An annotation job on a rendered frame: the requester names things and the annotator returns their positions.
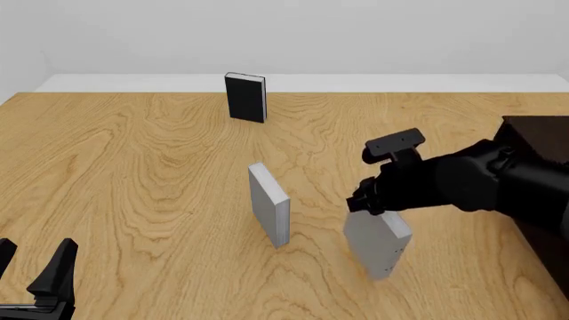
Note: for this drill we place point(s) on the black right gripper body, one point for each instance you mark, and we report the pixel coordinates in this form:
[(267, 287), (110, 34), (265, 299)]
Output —
[(366, 198)]

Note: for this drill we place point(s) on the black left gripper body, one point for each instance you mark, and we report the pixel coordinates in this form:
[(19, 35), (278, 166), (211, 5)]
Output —
[(31, 311)]

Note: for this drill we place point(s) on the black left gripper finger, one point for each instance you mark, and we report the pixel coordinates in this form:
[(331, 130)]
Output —
[(58, 273), (5, 253)]

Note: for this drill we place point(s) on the grey book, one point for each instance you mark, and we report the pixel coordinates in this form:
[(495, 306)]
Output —
[(266, 206), (375, 243)]

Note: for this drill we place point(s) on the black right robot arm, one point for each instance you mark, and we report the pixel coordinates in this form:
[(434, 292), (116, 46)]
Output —
[(467, 180)]

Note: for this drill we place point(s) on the grey book, plain cover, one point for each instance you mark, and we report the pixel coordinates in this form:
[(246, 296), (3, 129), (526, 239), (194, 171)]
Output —
[(266, 206)]

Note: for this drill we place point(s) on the black hardcover book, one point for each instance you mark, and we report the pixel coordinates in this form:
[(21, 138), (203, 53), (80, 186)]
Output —
[(244, 98)]

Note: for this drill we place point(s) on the small black plate on stalk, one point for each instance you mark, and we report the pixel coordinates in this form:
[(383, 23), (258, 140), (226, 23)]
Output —
[(393, 141)]

